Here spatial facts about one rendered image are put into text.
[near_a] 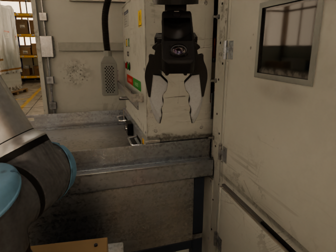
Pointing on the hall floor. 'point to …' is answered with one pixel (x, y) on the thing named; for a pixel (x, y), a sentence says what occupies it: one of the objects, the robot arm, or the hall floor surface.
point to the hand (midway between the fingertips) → (176, 118)
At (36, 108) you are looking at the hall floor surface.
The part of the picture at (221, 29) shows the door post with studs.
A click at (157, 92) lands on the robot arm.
